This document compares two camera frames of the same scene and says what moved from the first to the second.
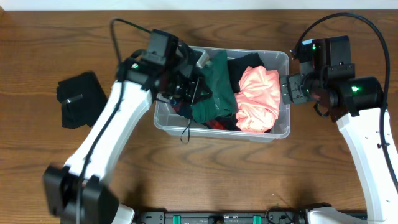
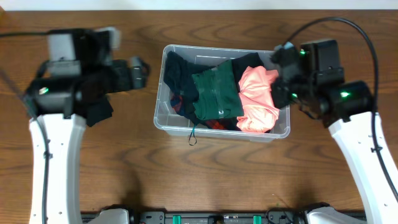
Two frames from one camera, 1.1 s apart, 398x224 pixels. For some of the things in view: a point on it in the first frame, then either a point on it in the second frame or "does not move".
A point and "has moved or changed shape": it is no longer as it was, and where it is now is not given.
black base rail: [283, 216] does not move
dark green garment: [217, 73] has moved or changed shape
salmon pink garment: [257, 102] does not move
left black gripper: [192, 95] -> [115, 68]
